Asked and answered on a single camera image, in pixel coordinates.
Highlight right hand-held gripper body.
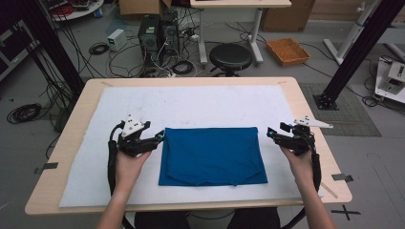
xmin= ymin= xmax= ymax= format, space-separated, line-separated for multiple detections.
xmin=281 ymin=115 xmax=334 ymax=156

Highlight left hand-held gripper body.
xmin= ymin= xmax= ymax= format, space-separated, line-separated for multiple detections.
xmin=117 ymin=114 xmax=157 ymax=157

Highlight blue t-shirt with white print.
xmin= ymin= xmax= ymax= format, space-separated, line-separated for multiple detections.
xmin=158 ymin=127 xmax=269 ymax=187

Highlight person's right hand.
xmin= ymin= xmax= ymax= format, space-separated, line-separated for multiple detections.
xmin=280 ymin=147 xmax=314 ymax=189

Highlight person's left hand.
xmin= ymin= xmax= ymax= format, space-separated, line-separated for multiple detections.
xmin=114 ymin=152 xmax=152 ymax=192

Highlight white felt mat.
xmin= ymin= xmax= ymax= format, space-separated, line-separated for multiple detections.
xmin=58 ymin=85 xmax=324 ymax=208

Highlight grey tape strip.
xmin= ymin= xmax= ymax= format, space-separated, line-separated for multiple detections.
xmin=330 ymin=173 xmax=354 ymax=183
xmin=33 ymin=161 xmax=59 ymax=175

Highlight thin wooden strip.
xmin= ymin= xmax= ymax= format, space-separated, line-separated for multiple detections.
xmin=319 ymin=181 xmax=339 ymax=199

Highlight grey floor mat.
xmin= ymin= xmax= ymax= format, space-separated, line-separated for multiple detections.
xmin=299 ymin=83 xmax=382 ymax=138

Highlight orange woven basket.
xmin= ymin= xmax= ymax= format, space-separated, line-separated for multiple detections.
xmin=266 ymin=37 xmax=311 ymax=67

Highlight person's dark trousers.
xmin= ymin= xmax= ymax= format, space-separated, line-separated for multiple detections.
xmin=134 ymin=207 xmax=282 ymax=229

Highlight black computer tower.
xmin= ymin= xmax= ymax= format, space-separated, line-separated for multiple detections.
xmin=138 ymin=14 xmax=162 ymax=69
xmin=160 ymin=10 xmax=181 ymax=57

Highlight black round stool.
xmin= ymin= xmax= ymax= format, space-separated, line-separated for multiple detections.
xmin=208 ymin=42 xmax=253 ymax=78

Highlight small white box device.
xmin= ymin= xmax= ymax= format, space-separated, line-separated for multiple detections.
xmin=107 ymin=28 xmax=128 ymax=52

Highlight large brown cardboard box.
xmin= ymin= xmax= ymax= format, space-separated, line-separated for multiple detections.
xmin=261 ymin=5 xmax=316 ymax=33

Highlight white metal stand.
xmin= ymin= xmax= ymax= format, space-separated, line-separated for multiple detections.
xmin=323 ymin=0 xmax=383 ymax=66

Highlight white desk with white legs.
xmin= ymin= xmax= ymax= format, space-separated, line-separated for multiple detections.
xmin=189 ymin=0 xmax=292 ymax=66

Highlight round white table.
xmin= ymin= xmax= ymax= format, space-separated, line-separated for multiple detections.
xmin=47 ymin=0 xmax=105 ymax=22

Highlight grey equipment rack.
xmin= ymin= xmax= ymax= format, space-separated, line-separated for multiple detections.
xmin=0 ymin=19 xmax=40 ymax=81

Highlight black sleeved left gripper cable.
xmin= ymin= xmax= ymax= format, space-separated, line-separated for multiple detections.
xmin=107 ymin=119 xmax=126 ymax=196

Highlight black sleeved gripper cable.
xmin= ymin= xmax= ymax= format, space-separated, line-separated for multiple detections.
xmin=107 ymin=119 xmax=126 ymax=196
xmin=309 ymin=136 xmax=322 ymax=193

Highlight black sleeved right gripper cable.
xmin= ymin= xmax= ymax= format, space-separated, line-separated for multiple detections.
xmin=309 ymin=136 xmax=322 ymax=193

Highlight coiled black cable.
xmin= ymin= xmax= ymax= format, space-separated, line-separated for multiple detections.
xmin=88 ymin=42 xmax=110 ymax=56
xmin=6 ymin=102 xmax=43 ymax=125
xmin=171 ymin=60 xmax=196 ymax=76

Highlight black metal frame post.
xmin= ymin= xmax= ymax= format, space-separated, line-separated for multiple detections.
xmin=12 ymin=0 xmax=86 ymax=96
xmin=313 ymin=0 xmax=405 ymax=111

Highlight white machine with cables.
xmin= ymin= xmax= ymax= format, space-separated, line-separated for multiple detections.
xmin=374 ymin=59 xmax=405 ymax=105

